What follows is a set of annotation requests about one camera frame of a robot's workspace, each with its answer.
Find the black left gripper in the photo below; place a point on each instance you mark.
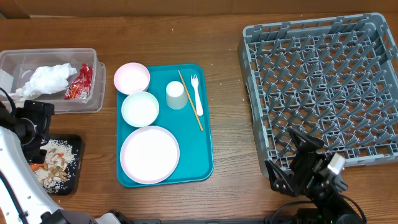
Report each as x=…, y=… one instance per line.
x=35, y=152

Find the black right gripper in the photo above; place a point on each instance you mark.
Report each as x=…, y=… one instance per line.
x=308, y=163

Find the white napkin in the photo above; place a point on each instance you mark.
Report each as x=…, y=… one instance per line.
x=45, y=81

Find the red snack wrapper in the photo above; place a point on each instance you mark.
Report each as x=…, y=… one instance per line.
x=80, y=88

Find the light green bowl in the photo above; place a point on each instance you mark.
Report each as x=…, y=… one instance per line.
x=140, y=109

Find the white cup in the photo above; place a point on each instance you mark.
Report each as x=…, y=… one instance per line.
x=176, y=96

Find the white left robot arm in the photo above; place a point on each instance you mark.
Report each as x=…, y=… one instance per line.
x=23, y=199

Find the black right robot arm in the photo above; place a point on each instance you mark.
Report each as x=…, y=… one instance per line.
x=335, y=208

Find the peanuts and rice waste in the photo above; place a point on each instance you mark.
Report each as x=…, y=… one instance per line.
x=59, y=167

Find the black waste tray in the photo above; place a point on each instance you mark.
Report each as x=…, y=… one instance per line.
x=78, y=148

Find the orange carrot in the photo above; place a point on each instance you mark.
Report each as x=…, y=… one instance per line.
x=35, y=166

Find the clear plastic bin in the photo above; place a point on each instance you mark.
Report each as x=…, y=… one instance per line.
x=17, y=66

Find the grey dish rack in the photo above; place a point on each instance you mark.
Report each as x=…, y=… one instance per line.
x=333, y=78

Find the teal tray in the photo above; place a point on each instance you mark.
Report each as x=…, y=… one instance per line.
x=196, y=150

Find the pink bowl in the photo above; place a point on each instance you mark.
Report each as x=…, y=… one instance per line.
x=131, y=77

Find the pink plate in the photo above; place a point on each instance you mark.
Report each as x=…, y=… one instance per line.
x=149, y=155

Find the white plastic fork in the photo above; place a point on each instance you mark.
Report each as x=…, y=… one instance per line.
x=195, y=84

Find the wooden chopstick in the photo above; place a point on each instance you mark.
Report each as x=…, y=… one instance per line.
x=190, y=100

